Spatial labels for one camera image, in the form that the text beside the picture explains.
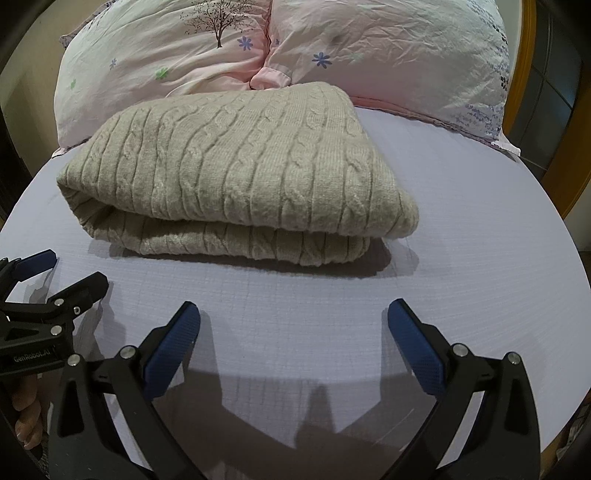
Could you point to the lavender bed sheet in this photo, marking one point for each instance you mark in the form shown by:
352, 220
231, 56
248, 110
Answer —
295, 286

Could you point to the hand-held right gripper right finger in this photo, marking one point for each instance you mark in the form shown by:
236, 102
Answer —
415, 344

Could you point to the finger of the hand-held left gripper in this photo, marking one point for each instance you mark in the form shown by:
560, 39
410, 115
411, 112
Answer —
37, 261
76, 293

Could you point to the person's left hand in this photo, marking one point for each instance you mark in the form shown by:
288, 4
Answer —
27, 406

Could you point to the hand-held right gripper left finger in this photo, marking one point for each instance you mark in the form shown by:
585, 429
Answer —
173, 339

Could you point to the wooden bed headboard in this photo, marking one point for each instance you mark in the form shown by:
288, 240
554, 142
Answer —
549, 106

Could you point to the floral pink pillow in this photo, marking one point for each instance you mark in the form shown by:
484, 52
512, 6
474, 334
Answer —
157, 60
392, 60

